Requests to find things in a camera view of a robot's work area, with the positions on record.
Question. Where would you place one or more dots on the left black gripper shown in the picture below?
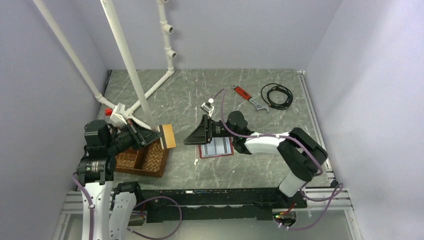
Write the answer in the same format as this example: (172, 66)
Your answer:
(141, 135)

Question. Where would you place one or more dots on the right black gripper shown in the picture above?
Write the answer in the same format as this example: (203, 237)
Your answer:
(203, 134)

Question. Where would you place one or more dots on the gold credit card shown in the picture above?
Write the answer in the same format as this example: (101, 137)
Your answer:
(167, 138)

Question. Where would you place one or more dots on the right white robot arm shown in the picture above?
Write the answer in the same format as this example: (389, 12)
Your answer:
(301, 153)

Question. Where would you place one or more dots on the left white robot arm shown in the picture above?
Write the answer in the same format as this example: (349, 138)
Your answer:
(107, 211)

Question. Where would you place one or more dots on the woven wicker basket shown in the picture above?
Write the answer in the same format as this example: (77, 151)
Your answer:
(149, 161)

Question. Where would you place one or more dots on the white pvc pipe frame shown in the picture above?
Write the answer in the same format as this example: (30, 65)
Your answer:
(140, 111)

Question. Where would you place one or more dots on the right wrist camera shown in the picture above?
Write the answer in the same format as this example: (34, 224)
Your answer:
(208, 107)

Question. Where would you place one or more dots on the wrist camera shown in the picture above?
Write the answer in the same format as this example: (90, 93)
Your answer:
(208, 107)
(116, 116)

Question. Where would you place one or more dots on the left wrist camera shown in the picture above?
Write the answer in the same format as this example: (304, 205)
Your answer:
(116, 116)

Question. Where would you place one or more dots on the red handled adjustable wrench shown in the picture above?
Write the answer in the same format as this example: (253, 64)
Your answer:
(240, 91)

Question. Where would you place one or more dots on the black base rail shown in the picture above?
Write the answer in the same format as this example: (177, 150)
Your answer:
(216, 204)

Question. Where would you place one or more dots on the aluminium frame rail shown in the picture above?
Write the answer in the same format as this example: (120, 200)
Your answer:
(316, 201)

